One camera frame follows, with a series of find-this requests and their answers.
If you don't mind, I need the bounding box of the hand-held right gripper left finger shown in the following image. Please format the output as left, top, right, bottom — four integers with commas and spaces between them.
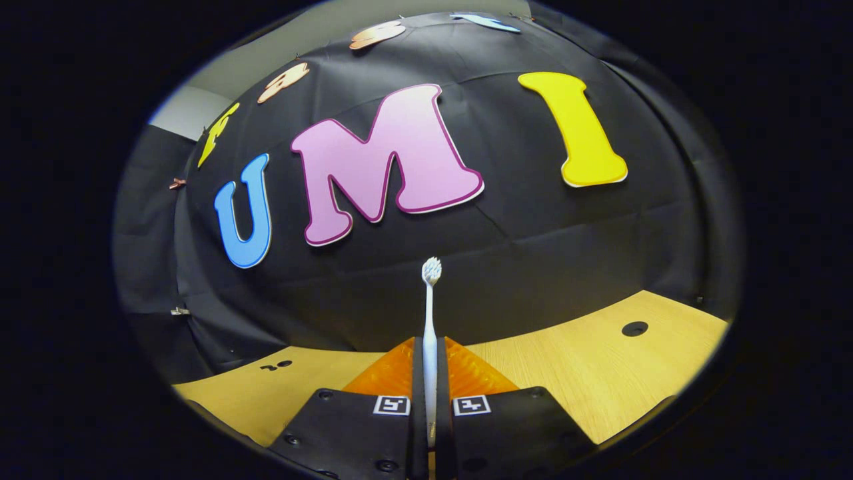
267, 337, 427, 480

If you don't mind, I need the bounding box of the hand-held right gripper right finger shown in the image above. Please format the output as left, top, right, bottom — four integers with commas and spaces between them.
433, 337, 597, 480

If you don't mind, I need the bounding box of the light blue toothbrush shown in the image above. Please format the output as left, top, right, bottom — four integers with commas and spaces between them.
421, 257, 443, 449

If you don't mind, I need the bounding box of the wooden desktop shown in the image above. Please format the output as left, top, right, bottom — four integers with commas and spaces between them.
172, 290, 730, 447

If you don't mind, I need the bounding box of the black backdrop cloth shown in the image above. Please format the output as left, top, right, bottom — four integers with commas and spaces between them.
113, 10, 744, 384

